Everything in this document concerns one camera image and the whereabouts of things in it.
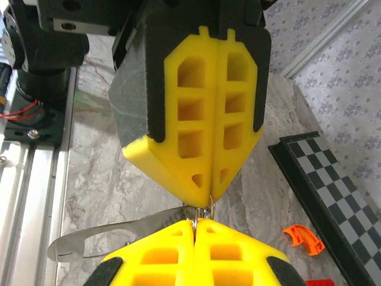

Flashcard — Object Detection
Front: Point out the orange curved plastic piece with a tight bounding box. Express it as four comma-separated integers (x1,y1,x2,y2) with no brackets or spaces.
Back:
282,223,325,257

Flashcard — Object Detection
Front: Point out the red wire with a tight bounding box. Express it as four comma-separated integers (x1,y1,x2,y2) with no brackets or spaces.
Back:
0,100,42,122

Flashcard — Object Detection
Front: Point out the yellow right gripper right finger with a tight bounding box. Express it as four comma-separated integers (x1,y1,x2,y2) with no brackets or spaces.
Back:
193,218,307,286

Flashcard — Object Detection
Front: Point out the black and grey chessboard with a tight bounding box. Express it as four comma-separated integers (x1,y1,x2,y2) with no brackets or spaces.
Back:
267,130,381,286

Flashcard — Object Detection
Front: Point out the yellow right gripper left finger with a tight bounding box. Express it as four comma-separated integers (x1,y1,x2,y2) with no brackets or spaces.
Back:
82,219,196,286

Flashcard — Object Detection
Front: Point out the silver metal keyring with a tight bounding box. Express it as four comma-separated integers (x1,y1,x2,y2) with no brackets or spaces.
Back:
181,195,217,239

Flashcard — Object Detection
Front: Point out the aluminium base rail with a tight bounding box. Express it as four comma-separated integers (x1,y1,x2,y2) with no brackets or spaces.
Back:
0,67,79,286

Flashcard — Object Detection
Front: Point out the aluminium corner frame post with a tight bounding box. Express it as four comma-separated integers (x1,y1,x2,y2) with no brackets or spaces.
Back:
281,0,374,80

